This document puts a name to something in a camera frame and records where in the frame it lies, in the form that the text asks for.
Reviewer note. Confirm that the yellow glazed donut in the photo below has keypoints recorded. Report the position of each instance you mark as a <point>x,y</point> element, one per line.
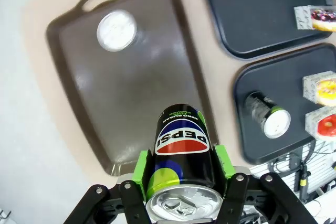
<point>328,93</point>

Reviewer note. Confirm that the pink donut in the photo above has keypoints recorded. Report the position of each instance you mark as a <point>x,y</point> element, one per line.
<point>302,18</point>

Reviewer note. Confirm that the red glazed donut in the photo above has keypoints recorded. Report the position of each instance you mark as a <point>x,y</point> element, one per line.
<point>328,127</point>

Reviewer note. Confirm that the chocolate sprinkled donut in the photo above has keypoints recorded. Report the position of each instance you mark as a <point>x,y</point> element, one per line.
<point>324,19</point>

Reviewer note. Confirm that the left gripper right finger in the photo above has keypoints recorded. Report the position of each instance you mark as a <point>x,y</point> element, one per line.
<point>252,200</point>

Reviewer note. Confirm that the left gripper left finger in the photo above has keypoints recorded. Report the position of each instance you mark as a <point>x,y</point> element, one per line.
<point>123,203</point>

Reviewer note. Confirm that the black square serving tray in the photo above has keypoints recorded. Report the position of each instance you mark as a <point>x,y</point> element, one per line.
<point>249,11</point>
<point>275,77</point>

